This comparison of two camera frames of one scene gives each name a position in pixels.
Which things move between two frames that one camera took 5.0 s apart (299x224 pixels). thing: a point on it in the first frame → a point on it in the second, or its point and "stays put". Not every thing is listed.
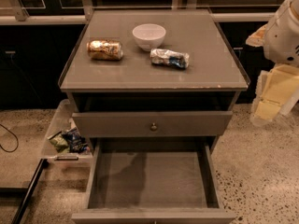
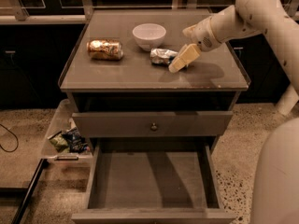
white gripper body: x=281 y=39 → x=203 y=35
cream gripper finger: x=276 y=90 → x=188 y=53
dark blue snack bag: x=78 y=144 stays put
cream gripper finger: x=256 y=38 → x=191 y=32
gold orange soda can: x=105 y=49 stays put
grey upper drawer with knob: x=151 y=123 stays put
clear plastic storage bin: x=66 y=146 stays put
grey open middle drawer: x=152 y=180 stays put
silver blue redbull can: x=169 y=58 stays put
